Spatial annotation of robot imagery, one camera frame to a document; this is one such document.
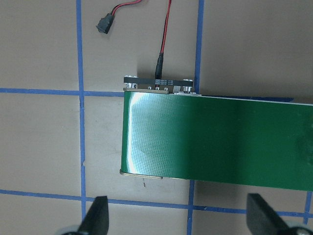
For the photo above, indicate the green conveyor belt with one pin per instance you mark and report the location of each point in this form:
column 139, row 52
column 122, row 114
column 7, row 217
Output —
column 169, row 131

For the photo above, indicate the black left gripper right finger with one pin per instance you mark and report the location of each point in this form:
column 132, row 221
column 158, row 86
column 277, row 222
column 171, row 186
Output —
column 261, row 218

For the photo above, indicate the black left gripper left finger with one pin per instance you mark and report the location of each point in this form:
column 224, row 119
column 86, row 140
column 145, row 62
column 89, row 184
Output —
column 96, row 221

